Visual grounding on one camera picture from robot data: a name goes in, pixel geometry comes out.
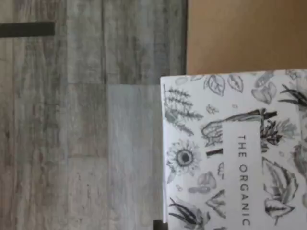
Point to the white box with yellow strip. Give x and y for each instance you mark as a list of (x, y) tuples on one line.
[(239, 143)]

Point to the black metal shelving rack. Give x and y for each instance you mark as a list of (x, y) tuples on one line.
[(185, 36)]

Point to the black flat bar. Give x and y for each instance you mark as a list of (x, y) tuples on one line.
[(26, 29)]

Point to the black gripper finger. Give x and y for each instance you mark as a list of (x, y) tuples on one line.
[(160, 225)]

